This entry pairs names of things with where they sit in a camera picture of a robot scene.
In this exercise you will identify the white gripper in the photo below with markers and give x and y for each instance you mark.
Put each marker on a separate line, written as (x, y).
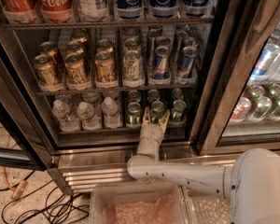
(152, 131)

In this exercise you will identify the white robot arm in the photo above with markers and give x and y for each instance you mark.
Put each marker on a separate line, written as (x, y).
(252, 184)

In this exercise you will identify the blue silver can left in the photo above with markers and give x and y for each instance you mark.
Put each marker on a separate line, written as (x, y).
(161, 60)

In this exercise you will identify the blue silver can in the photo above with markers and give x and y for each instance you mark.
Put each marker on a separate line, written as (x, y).
(161, 60)
(186, 61)

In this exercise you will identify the white green soda can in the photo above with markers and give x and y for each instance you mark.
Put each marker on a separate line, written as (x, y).
(132, 62)

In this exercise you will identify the blue silver can right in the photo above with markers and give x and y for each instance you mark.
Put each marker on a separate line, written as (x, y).
(186, 61)

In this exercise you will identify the gold can front right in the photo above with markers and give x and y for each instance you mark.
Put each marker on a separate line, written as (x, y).
(105, 67)

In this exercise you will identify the gold can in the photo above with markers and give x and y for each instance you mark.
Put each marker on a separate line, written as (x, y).
(105, 45)
(76, 47)
(52, 50)
(74, 64)
(105, 67)
(46, 70)

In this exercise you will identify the red white can right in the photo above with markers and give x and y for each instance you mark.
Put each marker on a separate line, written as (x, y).
(240, 110)

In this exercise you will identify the gold can back right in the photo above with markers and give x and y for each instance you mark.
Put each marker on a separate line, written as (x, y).
(105, 45)

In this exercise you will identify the glass fridge door right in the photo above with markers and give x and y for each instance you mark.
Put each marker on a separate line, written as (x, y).
(247, 26)

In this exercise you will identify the stainless steel fridge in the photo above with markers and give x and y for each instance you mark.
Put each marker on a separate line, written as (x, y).
(79, 161)

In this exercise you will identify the gold can front middle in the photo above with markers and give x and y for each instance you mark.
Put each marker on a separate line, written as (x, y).
(74, 64)

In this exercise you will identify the gold can back middle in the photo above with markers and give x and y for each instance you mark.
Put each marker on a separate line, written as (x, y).
(76, 47)

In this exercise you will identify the gold can front left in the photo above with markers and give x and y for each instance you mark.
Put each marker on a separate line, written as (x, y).
(46, 70)

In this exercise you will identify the gold can back left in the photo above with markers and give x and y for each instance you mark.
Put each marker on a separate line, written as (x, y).
(52, 50)

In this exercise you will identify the water bottle front right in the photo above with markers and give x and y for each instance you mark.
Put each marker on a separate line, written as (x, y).
(111, 113)

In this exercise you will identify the water bottle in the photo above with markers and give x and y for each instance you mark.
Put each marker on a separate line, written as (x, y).
(111, 113)
(90, 120)
(68, 120)

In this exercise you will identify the water bottle front middle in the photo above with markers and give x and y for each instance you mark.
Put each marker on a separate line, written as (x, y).
(90, 120)

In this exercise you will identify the clear bin pink wrap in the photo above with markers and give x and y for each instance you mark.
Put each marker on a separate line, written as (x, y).
(136, 203)

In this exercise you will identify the water bottle front left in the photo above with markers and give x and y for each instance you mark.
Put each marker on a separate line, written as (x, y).
(68, 120)

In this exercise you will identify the clear bin bubble wrap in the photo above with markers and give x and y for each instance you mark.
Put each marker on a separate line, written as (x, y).
(206, 209)

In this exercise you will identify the blue pepsi bottle left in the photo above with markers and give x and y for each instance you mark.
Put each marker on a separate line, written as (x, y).
(129, 9)

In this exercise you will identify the white labelled bottle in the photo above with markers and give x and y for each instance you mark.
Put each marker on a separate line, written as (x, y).
(95, 9)

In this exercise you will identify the red cola bottle right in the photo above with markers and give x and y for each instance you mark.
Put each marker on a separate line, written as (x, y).
(56, 10)

